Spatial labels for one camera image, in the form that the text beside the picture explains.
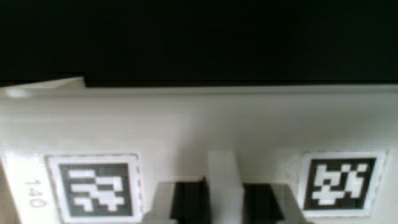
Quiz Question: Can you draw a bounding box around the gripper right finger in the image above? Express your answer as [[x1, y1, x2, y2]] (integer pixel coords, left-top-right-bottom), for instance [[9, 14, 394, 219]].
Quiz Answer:
[[242, 183, 307, 224]]

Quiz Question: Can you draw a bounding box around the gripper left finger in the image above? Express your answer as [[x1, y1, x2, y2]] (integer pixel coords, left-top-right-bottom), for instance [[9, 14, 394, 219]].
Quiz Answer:
[[144, 178, 211, 224]]

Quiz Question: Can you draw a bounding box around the white cabinet body box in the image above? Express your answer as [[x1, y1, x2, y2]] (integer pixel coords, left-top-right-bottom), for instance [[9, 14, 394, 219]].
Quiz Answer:
[[0, 77, 85, 99]]

